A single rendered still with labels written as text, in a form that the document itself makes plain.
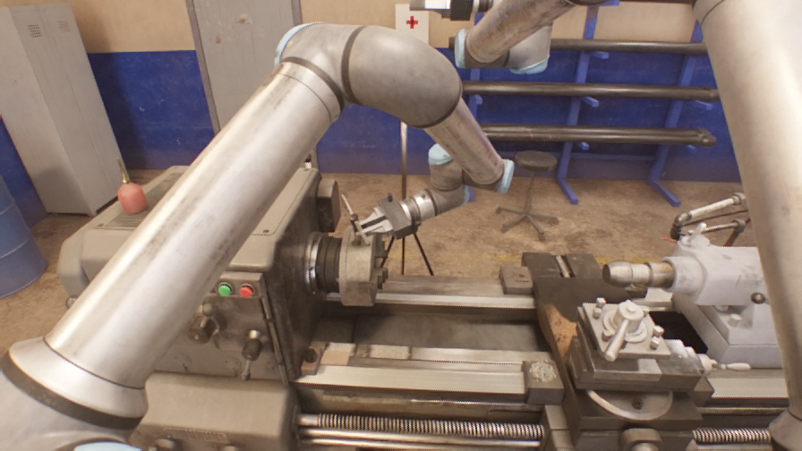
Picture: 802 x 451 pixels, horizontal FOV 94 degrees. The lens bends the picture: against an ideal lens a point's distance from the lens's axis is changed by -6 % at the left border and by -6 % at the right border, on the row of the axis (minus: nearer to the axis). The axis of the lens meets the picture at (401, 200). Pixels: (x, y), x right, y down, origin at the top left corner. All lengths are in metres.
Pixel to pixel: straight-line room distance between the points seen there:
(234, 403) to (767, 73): 1.36
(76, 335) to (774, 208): 0.67
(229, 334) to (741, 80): 1.17
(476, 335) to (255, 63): 3.50
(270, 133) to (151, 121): 4.69
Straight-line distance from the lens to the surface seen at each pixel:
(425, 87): 0.57
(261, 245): 1.05
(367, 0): 4.05
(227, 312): 1.17
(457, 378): 1.32
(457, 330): 1.60
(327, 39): 0.61
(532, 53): 1.05
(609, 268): 1.39
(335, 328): 1.63
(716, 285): 1.50
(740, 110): 0.51
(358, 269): 1.17
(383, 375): 1.32
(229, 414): 1.38
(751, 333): 1.62
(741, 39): 0.52
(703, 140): 4.53
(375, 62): 0.56
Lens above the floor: 1.89
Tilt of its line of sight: 29 degrees down
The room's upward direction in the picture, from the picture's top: straight up
